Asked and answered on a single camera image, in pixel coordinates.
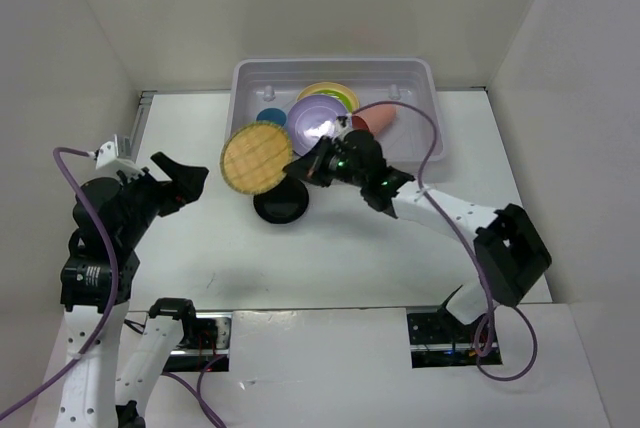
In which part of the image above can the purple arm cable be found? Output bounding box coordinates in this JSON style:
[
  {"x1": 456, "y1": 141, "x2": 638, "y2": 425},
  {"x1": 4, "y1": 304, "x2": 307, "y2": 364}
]
[
  {"x1": 344, "y1": 101, "x2": 539, "y2": 382},
  {"x1": 0, "y1": 146, "x2": 229, "y2": 428}
]

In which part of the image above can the orange plastic plate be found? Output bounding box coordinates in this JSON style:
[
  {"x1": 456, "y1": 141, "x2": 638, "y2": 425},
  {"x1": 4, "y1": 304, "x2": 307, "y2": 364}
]
[{"x1": 296, "y1": 82, "x2": 360, "y2": 112}]

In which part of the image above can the black glossy plate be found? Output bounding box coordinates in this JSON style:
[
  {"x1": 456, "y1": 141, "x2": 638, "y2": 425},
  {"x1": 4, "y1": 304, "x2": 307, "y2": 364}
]
[{"x1": 253, "y1": 177, "x2": 309, "y2": 225}]

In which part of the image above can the blue plastic cup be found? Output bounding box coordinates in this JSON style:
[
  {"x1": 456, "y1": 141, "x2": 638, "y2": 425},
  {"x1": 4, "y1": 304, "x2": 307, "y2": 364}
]
[{"x1": 256, "y1": 107, "x2": 287, "y2": 127}]

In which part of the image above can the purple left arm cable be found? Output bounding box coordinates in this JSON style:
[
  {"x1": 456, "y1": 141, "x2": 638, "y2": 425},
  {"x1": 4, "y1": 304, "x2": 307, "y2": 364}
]
[{"x1": 0, "y1": 146, "x2": 229, "y2": 428}]

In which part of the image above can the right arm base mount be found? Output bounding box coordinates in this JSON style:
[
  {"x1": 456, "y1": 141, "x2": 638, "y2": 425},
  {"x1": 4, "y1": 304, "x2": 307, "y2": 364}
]
[{"x1": 406, "y1": 308, "x2": 479, "y2": 369}]

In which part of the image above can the woven bamboo plate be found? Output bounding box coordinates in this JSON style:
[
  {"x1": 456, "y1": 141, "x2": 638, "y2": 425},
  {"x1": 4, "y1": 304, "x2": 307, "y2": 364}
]
[{"x1": 219, "y1": 121, "x2": 294, "y2": 195}]

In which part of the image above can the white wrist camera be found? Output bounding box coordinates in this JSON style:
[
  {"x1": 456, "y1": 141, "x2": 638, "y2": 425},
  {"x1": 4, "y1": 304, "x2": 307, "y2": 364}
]
[
  {"x1": 329, "y1": 115, "x2": 353, "y2": 140},
  {"x1": 94, "y1": 134, "x2": 138, "y2": 177}
]

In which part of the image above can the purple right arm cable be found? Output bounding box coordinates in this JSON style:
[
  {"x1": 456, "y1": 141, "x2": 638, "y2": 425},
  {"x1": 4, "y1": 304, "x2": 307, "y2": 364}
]
[{"x1": 344, "y1": 101, "x2": 539, "y2": 382}]

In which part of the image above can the purple plastic plate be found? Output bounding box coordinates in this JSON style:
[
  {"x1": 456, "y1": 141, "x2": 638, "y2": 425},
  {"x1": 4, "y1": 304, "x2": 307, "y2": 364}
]
[{"x1": 285, "y1": 94, "x2": 348, "y2": 156}]

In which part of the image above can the green plastic plate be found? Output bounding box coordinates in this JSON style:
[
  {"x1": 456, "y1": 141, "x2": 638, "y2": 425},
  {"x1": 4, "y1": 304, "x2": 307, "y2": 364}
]
[{"x1": 323, "y1": 90, "x2": 353, "y2": 112}]

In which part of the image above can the pink plastic cup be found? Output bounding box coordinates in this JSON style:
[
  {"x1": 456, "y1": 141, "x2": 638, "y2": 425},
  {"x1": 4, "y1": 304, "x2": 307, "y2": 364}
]
[{"x1": 351, "y1": 103, "x2": 396, "y2": 136}]

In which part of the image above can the grey plastic bin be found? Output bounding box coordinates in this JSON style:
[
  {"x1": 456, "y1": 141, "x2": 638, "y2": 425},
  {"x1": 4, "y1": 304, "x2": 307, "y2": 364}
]
[{"x1": 225, "y1": 57, "x2": 446, "y2": 173}]

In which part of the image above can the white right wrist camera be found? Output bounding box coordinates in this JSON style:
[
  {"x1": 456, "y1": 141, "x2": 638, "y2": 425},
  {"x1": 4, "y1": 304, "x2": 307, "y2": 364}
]
[{"x1": 329, "y1": 115, "x2": 353, "y2": 140}]

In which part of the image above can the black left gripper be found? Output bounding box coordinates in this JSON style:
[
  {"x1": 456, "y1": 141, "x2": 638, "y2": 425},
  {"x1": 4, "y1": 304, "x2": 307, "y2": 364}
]
[{"x1": 117, "y1": 150, "x2": 209, "y2": 244}]

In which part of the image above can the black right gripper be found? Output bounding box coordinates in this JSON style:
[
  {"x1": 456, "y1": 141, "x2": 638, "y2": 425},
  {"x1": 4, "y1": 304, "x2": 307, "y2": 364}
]
[{"x1": 285, "y1": 134, "x2": 368, "y2": 187}]

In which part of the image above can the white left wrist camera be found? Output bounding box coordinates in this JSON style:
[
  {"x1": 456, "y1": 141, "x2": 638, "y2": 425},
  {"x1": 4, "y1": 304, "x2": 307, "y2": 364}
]
[{"x1": 94, "y1": 134, "x2": 138, "y2": 177}]

